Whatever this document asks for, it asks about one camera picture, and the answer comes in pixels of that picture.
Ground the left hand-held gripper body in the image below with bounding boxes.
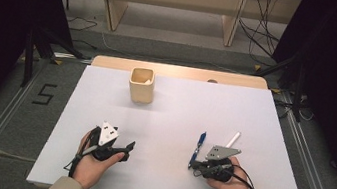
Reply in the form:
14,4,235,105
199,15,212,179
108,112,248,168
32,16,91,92
87,119,136,166

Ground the white board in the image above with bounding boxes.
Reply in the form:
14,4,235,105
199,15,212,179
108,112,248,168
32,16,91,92
25,56,326,189

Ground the thin black floor cable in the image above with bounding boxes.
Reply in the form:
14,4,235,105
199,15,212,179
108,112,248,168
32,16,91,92
64,15,100,35

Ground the black cable bundle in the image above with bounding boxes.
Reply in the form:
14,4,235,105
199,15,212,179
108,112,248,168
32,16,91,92
232,0,288,68

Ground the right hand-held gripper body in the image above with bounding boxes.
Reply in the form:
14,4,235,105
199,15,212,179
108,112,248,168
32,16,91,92
198,142,243,186

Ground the person's left hand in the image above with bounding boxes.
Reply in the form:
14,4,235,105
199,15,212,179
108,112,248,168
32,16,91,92
71,127,129,189

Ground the black metal stand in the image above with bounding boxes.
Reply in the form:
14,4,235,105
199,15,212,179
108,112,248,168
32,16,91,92
18,23,92,97
246,48,312,124

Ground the short aluminium rail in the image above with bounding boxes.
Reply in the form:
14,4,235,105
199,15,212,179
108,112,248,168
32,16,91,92
51,51,94,66

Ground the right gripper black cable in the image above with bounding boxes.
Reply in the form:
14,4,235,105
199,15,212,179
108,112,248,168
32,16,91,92
191,158,262,189

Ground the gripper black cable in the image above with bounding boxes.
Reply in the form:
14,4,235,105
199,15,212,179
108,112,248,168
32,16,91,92
191,158,262,189
62,122,100,181

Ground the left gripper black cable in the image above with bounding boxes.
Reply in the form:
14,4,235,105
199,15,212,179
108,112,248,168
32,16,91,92
62,122,100,181

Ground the long white pen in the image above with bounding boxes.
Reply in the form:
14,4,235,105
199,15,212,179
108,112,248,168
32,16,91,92
223,129,243,151

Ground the light wooden table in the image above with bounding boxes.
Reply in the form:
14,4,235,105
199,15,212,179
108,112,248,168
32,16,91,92
90,51,271,93

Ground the beige square cup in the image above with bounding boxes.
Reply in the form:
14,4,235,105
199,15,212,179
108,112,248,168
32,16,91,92
125,66,158,106

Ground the blue pen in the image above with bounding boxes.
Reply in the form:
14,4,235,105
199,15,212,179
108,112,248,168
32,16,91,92
187,130,208,172

